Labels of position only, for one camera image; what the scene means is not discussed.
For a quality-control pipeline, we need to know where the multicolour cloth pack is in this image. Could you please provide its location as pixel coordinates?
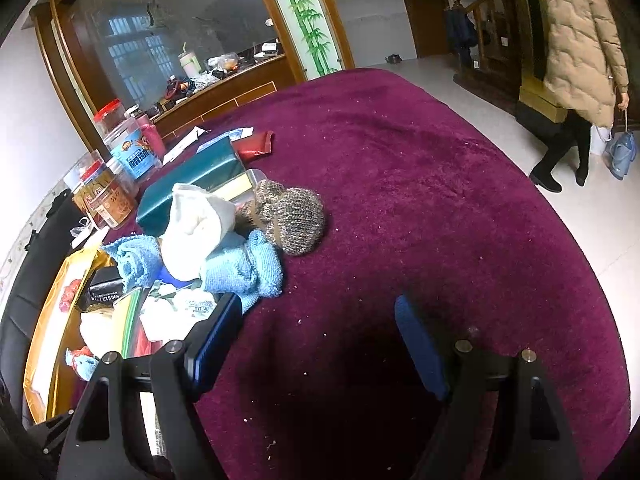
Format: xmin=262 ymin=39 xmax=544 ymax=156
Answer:
xmin=117 ymin=287 xmax=151 ymax=359

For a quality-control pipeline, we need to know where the black sofa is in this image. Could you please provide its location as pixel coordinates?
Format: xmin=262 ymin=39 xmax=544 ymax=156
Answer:
xmin=1 ymin=190 xmax=82 ymax=428

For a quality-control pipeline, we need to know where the orange label plastic jar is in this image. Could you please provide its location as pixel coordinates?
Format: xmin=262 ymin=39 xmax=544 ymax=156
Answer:
xmin=63 ymin=151 xmax=138 ymax=229

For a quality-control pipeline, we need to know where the yellow gift box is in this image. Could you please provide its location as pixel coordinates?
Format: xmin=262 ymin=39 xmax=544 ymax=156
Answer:
xmin=23 ymin=247 xmax=111 ymax=424

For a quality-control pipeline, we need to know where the person in beige coat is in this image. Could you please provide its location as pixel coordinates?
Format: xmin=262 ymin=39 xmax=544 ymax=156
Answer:
xmin=529 ymin=0 xmax=629 ymax=193

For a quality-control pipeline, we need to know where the light blue towel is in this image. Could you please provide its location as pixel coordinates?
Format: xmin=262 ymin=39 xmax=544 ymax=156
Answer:
xmin=102 ymin=230 xmax=284 ymax=311

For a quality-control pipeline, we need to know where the blue label plastic jar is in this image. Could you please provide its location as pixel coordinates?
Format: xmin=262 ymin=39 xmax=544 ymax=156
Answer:
xmin=105 ymin=117 xmax=160 ymax=180

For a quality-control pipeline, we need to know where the wooden sideboard cabinet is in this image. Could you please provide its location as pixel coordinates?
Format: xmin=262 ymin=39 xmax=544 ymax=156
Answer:
xmin=29 ymin=0 xmax=355 ymax=151

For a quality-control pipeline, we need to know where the white cloth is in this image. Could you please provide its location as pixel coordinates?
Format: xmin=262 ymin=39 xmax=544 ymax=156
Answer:
xmin=160 ymin=183 xmax=236 ymax=282

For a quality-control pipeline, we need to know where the blue white packet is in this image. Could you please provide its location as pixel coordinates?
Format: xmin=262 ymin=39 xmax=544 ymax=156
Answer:
xmin=196 ymin=127 xmax=254 ymax=153

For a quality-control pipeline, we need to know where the pink bottle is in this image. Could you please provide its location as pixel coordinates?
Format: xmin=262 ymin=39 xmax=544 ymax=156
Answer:
xmin=136 ymin=114 xmax=167 ymax=159

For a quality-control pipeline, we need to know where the maroon velvet tablecloth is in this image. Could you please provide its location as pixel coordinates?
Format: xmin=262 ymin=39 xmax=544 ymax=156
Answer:
xmin=102 ymin=67 xmax=633 ymax=480

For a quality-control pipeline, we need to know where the black snack packet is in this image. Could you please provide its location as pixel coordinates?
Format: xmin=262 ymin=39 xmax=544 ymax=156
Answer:
xmin=76 ymin=266 xmax=124 ymax=313

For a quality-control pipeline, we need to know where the bamboo painted glass panel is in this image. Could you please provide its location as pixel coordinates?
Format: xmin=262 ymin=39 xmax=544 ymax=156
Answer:
xmin=276 ymin=0 xmax=344 ymax=80

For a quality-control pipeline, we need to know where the white paper sheet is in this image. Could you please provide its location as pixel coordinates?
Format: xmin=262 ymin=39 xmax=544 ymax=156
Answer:
xmin=163 ymin=127 xmax=206 ymax=166

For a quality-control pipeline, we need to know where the brown knitted hat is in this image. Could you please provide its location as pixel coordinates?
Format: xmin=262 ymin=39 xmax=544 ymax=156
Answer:
xmin=235 ymin=180 xmax=326 ymax=256

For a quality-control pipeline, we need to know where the red wallet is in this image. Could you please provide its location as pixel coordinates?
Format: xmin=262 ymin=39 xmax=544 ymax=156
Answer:
xmin=232 ymin=131 xmax=274 ymax=164

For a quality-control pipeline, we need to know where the wooden stair railing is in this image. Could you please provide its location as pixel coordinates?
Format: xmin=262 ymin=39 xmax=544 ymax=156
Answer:
xmin=454 ymin=0 xmax=522 ymax=116

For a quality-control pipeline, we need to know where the blue handbag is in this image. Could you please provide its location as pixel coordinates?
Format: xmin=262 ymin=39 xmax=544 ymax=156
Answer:
xmin=605 ymin=112 xmax=638 ymax=181

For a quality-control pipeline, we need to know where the red lid plastic jar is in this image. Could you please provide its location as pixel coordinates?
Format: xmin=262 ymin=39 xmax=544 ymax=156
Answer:
xmin=93 ymin=99 xmax=126 ymax=139

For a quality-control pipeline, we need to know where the teal rectangular box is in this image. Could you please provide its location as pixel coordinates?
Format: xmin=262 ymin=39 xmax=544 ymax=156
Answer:
xmin=136 ymin=139 xmax=245 ymax=236

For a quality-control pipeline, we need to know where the white cup with straw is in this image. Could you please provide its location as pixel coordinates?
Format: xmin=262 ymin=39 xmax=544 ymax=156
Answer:
xmin=179 ymin=44 xmax=202 ymax=79

